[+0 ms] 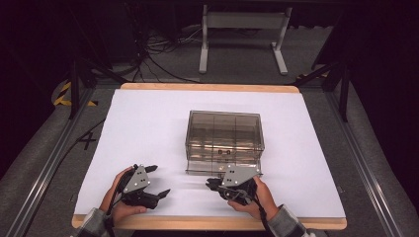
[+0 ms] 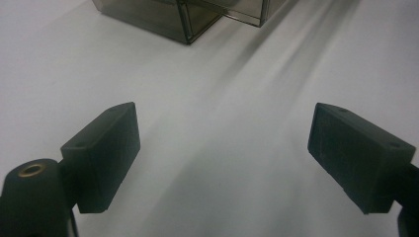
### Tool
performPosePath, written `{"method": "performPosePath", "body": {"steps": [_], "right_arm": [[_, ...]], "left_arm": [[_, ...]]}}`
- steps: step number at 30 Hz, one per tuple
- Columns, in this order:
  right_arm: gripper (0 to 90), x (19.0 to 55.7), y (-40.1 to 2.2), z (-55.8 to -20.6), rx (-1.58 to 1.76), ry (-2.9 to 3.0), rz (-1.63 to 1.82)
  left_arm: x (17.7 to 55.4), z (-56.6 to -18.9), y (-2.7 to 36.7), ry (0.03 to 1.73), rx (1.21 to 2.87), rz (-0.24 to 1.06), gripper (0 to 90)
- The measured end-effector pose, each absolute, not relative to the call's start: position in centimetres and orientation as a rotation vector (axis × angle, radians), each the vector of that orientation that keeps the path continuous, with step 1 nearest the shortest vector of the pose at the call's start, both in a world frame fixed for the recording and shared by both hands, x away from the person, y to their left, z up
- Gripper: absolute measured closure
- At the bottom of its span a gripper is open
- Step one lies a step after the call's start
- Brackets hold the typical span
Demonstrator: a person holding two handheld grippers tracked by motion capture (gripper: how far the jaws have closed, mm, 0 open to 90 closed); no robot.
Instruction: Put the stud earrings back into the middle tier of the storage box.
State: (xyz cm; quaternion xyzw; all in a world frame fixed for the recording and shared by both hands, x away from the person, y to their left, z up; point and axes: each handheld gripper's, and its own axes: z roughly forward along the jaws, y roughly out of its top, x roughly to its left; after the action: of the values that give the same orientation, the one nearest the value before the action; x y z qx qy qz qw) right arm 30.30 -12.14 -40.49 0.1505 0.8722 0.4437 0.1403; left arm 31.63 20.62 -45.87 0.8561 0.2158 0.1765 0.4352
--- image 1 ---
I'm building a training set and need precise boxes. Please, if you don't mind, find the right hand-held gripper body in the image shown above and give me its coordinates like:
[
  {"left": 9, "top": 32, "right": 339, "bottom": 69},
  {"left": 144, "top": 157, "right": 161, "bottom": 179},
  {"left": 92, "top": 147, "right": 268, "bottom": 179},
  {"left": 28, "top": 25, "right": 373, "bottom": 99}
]
[{"left": 215, "top": 163, "right": 264, "bottom": 207}]

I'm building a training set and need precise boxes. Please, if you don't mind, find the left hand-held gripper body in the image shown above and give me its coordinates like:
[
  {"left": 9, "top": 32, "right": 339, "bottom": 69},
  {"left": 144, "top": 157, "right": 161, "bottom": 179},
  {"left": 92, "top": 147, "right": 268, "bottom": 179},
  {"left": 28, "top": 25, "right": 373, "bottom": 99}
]
[{"left": 117, "top": 163, "right": 160, "bottom": 210}]

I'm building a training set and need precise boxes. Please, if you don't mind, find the transparent gray drawer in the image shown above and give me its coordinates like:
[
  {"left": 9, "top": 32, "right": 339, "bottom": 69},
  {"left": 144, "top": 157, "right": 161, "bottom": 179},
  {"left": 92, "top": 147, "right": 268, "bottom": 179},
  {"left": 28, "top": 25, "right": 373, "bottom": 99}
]
[{"left": 185, "top": 159, "right": 264, "bottom": 177}]

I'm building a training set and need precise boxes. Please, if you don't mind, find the transparent gray drawer box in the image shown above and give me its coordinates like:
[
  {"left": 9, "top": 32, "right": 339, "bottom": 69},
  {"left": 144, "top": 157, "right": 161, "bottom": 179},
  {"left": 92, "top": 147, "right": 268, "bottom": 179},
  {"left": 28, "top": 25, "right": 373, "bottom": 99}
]
[{"left": 185, "top": 110, "right": 266, "bottom": 164}]

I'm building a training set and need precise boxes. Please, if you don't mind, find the person's left hand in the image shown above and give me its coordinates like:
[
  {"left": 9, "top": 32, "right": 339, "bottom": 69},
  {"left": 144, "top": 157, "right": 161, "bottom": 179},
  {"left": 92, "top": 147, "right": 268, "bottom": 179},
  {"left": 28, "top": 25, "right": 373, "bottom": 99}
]
[{"left": 99, "top": 166, "right": 148, "bottom": 225}]

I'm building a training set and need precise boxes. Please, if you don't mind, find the person's right hand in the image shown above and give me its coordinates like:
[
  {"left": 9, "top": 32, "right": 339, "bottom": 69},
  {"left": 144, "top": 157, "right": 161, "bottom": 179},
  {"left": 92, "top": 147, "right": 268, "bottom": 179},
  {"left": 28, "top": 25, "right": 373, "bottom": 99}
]
[{"left": 226, "top": 176, "right": 281, "bottom": 222}]

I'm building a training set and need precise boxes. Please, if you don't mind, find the white table sheet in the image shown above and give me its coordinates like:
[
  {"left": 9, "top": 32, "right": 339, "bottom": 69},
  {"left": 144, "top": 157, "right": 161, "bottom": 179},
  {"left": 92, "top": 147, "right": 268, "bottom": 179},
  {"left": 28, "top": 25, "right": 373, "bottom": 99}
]
[{"left": 73, "top": 88, "right": 347, "bottom": 219}]

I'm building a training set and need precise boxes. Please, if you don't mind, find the wooden table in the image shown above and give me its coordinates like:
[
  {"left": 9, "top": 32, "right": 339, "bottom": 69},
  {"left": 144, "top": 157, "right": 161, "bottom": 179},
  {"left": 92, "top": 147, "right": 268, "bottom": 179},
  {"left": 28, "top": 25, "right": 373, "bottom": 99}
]
[{"left": 71, "top": 82, "right": 348, "bottom": 231}]

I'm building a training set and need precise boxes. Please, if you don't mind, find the black metal stand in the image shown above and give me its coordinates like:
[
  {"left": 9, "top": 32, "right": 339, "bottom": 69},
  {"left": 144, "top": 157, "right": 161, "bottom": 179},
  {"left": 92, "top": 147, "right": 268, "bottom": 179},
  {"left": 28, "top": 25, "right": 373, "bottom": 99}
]
[
  {"left": 67, "top": 6, "right": 130, "bottom": 120},
  {"left": 286, "top": 58, "right": 352, "bottom": 123}
]

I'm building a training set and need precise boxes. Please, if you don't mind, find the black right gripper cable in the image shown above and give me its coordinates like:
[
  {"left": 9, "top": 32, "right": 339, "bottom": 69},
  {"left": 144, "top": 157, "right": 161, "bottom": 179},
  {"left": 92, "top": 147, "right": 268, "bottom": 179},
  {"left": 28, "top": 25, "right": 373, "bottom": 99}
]
[{"left": 250, "top": 192, "right": 277, "bottom": 237}]

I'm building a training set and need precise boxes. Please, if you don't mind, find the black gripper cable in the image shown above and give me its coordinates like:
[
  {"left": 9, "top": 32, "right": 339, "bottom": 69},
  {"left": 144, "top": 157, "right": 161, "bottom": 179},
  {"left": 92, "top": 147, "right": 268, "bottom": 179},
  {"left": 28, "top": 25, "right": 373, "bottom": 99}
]
[
  {"left": 104, "top": 171, "right": 127, "bottom": 237},
  {"left": 250, "top": 192, "right": 277, "bottom": 237}
]

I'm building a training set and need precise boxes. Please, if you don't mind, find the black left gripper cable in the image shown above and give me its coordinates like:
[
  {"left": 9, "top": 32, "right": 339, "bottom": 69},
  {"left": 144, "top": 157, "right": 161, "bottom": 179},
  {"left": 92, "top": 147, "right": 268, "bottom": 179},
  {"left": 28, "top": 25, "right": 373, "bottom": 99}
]
[{"left": 104, "top": 171, "right": 127, "bottom": 237}]

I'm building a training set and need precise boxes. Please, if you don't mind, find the black floor cable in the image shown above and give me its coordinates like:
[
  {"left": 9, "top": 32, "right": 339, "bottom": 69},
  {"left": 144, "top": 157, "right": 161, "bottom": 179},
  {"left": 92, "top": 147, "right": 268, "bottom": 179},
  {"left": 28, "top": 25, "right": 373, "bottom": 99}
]
[{"left": 52, "top": 118, "right": 107, "bottom": 174}]

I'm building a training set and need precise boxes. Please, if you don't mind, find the aluminium floor rail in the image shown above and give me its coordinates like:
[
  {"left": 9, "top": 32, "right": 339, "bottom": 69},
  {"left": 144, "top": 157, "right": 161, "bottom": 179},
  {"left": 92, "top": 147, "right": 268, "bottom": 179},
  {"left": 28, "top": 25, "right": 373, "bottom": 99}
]
[
  {"left": 324, "top": 90, "right": 405, "bottom": 237},
  {"left": 4, "top": 87, "right": 97, "bottom": 237}
]

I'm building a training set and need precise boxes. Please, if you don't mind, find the bundle of floor cables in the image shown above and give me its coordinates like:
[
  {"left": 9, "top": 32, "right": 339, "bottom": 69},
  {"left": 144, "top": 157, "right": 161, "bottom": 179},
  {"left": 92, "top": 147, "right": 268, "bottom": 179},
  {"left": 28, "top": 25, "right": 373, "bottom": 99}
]
[{"left": 129, "top": 23, "right": 205, "bottom": 84}]

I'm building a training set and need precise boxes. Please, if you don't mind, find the white desk frame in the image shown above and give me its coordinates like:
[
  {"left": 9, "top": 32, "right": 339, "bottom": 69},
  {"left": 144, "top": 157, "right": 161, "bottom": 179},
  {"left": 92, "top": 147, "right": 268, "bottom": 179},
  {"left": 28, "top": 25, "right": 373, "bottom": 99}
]
[{"left": 198, "top": 4, "right": 293, "bottom": 77}]

